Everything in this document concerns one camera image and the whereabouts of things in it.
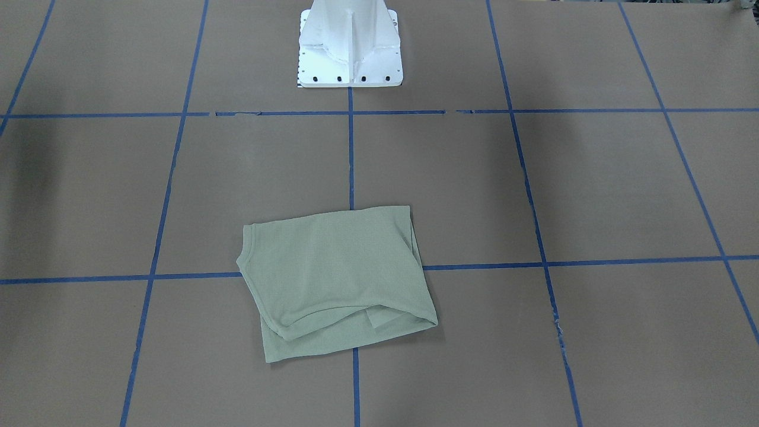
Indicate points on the olive green t-shirt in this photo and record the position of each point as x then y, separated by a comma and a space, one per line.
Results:
334, 281

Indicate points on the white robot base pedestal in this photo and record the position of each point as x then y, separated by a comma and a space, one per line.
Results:
349, 44

